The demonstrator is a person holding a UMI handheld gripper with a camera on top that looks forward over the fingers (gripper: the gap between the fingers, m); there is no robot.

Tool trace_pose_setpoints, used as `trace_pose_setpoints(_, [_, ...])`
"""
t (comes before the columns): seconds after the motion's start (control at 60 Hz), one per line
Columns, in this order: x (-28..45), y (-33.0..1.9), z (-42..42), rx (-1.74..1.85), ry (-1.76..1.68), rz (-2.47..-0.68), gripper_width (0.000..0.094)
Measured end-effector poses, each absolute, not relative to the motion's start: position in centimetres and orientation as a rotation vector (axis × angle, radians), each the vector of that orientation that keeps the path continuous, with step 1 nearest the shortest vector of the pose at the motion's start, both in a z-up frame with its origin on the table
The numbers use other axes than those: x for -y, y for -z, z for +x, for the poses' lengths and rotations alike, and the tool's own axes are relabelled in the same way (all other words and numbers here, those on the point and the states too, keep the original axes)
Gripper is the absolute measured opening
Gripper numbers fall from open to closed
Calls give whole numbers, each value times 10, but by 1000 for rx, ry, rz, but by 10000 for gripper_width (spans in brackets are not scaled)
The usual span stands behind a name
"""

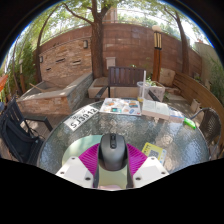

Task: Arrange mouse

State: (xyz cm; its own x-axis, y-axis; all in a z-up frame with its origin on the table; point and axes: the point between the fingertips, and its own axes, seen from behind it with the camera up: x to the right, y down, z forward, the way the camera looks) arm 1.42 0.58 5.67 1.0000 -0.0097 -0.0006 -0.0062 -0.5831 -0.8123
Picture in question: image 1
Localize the yellow printed card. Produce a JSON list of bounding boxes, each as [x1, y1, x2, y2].
[[141, 142, 168, 165]]

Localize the wooden garden lamp post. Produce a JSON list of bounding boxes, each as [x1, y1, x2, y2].
[[151, 25, 163, 83]]

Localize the brown wicker chair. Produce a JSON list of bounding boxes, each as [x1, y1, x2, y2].
[[190, 107, 223, 161]]

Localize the pale stone block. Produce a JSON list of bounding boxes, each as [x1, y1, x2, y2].
[[159, 67, 177, 88]]

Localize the slender tree trunk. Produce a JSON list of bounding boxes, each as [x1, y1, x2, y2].
[[163, 4, 191, 76]]

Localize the white planter box with plants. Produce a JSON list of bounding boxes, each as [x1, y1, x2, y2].
[[146, 79, 167, 103]]

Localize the stone raised garden bed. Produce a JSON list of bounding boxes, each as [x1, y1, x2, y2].
[[16, 71, 94, 116]]

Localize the thick open book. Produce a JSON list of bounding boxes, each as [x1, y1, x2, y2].
[[141, 98, 171, 121]]

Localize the white license plate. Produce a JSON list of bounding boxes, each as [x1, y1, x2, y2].
[[63, 105, 100, 132]]

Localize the curved wooden bench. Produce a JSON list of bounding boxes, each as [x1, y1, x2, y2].
[[173, 71, 224, 141]]

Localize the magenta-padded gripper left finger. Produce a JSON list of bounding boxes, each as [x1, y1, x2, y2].
[[54, 143, 101, 189]]

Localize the black slatted armchair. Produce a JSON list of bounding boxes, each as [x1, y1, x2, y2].
[[0, 96, 54, 166]]

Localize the clear plastic cup with straw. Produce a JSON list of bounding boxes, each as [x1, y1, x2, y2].
[[136, 69, 151, 103]]

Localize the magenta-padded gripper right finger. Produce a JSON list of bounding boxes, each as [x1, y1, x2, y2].
[[125, 143, 170, 189]]

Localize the grey wall utility box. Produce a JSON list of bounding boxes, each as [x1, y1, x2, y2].
[[105, 56, 117, 70]]

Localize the large forked tree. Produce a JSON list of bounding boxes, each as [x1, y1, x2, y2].
[[61, 0, 111, 80]]

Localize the small pale flat packet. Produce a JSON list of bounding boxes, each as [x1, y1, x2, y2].
[[168, 109, 185, 124]]

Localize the dark wooden slatted chair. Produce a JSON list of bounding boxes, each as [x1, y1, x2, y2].
[[94, 65, 160, 103]]

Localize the grey and black computer mouse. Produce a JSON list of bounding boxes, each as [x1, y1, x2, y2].
[[97, 133, 129, 172]]

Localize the colourful printed magazine sheet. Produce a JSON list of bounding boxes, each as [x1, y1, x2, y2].
[[99, 97, 143, 117]]

